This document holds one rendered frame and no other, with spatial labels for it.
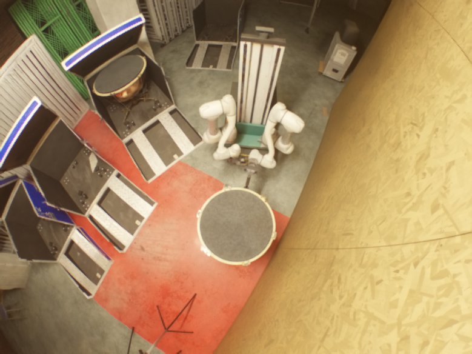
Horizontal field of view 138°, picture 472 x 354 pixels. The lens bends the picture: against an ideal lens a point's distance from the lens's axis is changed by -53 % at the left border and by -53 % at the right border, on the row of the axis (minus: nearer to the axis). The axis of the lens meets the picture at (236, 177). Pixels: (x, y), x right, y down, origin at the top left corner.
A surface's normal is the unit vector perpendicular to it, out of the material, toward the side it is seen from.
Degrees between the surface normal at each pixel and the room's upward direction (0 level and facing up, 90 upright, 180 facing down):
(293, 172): 0
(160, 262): 0
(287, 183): 0
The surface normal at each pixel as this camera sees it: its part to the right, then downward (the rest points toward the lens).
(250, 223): 0.03, -0.33
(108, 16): 0.88, 0.46
